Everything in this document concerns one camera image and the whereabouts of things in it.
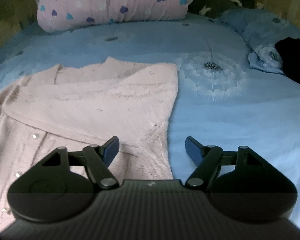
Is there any pink heart-patterned rolled quilt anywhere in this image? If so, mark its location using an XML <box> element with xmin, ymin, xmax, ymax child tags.
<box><xmin>37</xmin><ymin>0</ymin><xmax>192</xmax><ymax>33</ymax></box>

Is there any blue dandelion bed sheet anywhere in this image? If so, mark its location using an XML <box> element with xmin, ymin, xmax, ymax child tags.
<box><xmin>0</xmin><ymin>16</ymin><xmax>300</xmax><ymax>228</ymax></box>

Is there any black garment on pillow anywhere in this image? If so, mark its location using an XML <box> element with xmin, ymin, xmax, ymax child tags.
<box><xmin>275</xmin><ymin>37</ymin><xmax>300</xmax><ymax>84</ymax></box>

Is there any blue dandelion pillow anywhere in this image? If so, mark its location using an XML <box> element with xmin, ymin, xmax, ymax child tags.
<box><xmin>215</xmin><ymin>9</ymin><xmax>300</xmax><ymax>75</ymax></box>

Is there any pink knit cardigan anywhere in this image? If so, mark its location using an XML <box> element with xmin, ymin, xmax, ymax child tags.
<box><xmin>0</xmin><ymin>57</ymin><xmax>178</xmax><ymax>231</ymax></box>

